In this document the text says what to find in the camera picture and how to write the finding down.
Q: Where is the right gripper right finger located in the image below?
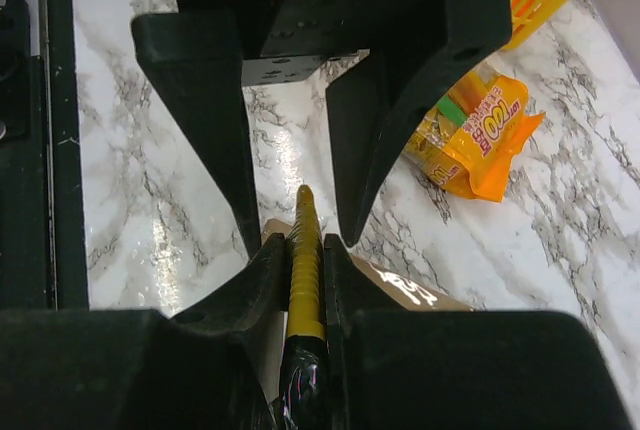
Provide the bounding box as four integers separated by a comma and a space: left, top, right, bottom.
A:
324, 234, 628, 429

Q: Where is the brown cardboard express box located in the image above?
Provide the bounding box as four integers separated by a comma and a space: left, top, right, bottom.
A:
276, 234, 470, 400

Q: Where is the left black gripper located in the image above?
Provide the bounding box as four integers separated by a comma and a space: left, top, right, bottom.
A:
131, 0, 512, 256

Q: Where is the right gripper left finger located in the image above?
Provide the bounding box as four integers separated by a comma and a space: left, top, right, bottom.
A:
1, 233, 285, 429

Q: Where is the orange mango candy bag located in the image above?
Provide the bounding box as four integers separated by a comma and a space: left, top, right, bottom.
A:
404, 63, 545, 203

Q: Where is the yellow utility knife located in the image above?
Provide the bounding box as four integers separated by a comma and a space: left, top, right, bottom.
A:
279, 185, 329, 429

